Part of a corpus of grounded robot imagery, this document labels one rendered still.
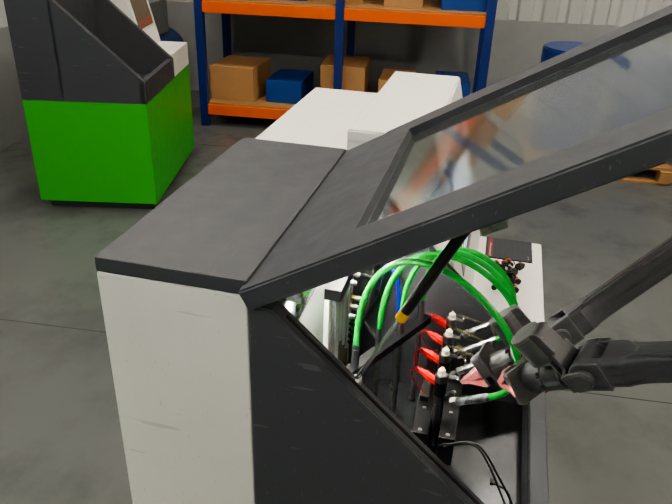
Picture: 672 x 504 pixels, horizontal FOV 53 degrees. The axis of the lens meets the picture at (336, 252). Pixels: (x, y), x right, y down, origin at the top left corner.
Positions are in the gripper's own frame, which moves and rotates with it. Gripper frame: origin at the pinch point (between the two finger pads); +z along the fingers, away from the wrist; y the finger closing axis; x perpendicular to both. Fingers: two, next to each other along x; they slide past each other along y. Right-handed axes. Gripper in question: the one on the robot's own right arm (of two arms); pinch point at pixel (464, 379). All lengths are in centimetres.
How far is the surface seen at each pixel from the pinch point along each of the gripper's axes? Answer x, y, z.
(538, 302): -65, -12, 8
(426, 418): 1.3, -4.5, 14.7
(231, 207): 21, 60, 6
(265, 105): -426, 180, 307
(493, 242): -98, 6, 25
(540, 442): -8.0, -24.3, -1.0
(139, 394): 49, 41, 28
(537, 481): 4.3, -25.9, -2.7
